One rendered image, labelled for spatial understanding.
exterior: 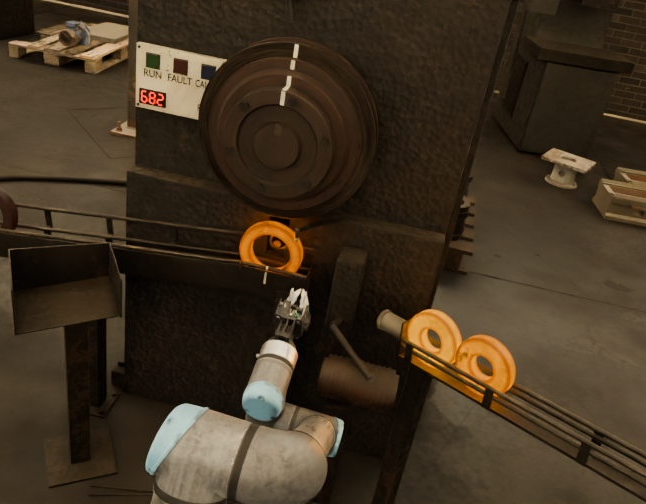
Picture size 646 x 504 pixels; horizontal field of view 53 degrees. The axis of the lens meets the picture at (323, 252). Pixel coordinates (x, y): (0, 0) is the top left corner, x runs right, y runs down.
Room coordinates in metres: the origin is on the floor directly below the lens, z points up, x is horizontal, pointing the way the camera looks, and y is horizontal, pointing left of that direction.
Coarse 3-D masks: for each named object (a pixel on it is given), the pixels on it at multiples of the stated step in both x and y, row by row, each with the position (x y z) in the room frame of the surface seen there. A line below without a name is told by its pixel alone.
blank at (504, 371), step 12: (480, 336) 1.33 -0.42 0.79; (468, 348) 1.33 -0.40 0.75; (480, 348) 1.31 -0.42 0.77; (492, 348) 1.29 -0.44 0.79; (504, 348) 1.30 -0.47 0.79; (456, 360) 1.34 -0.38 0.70; (468, 360) 1.32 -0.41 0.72; (492, 360) 1.28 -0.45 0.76; (504, 360) 1.27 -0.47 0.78; (468, 372) 1.32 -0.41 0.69; (480, 372) 1.32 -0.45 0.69; (504, 372) 1.26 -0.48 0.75; (492, 384) 1.27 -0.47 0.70; (504, 384) 1.25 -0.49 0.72
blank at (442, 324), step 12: (420, 312) 1.44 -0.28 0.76; (432, 312) 1.42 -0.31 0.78; (420, 324) 1.43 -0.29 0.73; (432, 324) 1.40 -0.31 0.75; (444, 324) 1.38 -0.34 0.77; (408, 336) 1.44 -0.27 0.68; (420, 336) 1.42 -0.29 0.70; (444, 336) 1.38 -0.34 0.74; (456, 336) 1.37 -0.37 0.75; (432, 348) 1.41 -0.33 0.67; (444, 348) 1.37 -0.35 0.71; (456, 348) 1.35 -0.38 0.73; (420, 360) 1.41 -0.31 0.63
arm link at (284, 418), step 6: (288, 408) 1.17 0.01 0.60; (294, 408) 1.17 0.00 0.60; (246, 414) 1.15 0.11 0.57; (282, 414) 1.15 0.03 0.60; (288, 414) 1.15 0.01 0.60; (246, 420) 1.16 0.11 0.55; (252, 420) 1.13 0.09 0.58; (258, 420) 1.12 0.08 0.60; (270, 420) 1.12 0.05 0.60; (276, 420) 1.13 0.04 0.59; (282, 420) 1.14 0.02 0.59; (288, 420) 1.14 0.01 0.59; (270, 426) 1.13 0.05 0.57; (276, 426) 1.13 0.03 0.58; (282, 426) 1.13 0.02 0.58; (288, 426) 1.13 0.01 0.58
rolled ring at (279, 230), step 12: (252, 228) 1.63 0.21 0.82; (264, 228) 1.62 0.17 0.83; (276, 228) 1.62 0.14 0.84; (288, 228) 1.63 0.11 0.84; (252, 240) 1.62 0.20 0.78; (288, 240) 1.61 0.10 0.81; (240, 252) 1.63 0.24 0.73; (252, 252) 1.64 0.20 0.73; (300, 252) 1.61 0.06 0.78; (288, 264) 1.61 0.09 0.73
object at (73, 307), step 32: (32, 256) 1.47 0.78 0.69; (64, 256) 1.51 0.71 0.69; (96, 256) 1.55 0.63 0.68; (32, 288) 1.47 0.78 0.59; (64, 288) 1.49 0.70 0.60; (96, 288) 1.50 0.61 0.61; (32, 320) 1.33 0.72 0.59; (64, 320) 1.35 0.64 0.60; (96, 320) 1.37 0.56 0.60; (64, 448) 1.45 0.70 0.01; (96, 448) 1.47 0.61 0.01; (64, 480) 1.33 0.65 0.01
